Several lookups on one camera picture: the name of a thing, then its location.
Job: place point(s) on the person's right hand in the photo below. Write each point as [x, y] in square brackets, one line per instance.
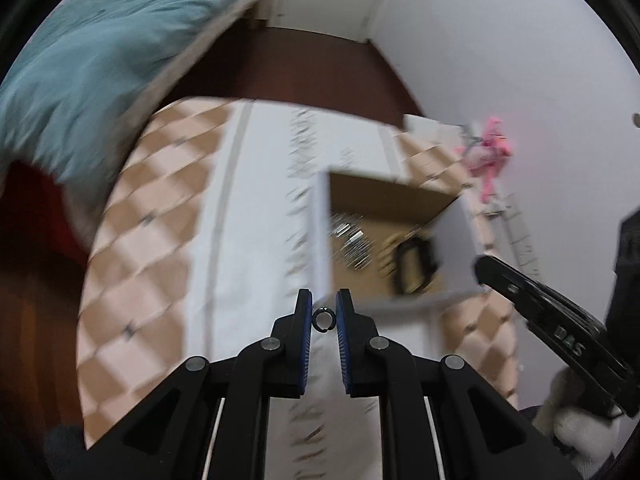
[585, 425]

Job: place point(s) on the black wrist band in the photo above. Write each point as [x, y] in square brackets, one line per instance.
[412, 265]

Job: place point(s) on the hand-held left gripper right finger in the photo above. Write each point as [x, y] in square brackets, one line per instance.
[345, 340]

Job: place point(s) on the cardboard box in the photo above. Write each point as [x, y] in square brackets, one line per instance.
[380, 270]

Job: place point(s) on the light blue blanket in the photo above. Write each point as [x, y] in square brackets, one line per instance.
[90, 70]

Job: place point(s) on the dark red bed base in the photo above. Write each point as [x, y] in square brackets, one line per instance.
[40, 220]

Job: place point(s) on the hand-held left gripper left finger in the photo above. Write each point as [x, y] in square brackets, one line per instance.
[302, 340]

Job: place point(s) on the checkered printed tablecloth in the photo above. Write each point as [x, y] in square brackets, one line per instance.
[210, 260]

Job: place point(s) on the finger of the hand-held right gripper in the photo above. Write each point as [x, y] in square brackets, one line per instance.
[545, 320]

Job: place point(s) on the white wall socket strip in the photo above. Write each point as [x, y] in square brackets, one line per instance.
[517, 230]

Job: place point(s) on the pink plush toy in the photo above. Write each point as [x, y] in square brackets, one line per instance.
[492, 152]

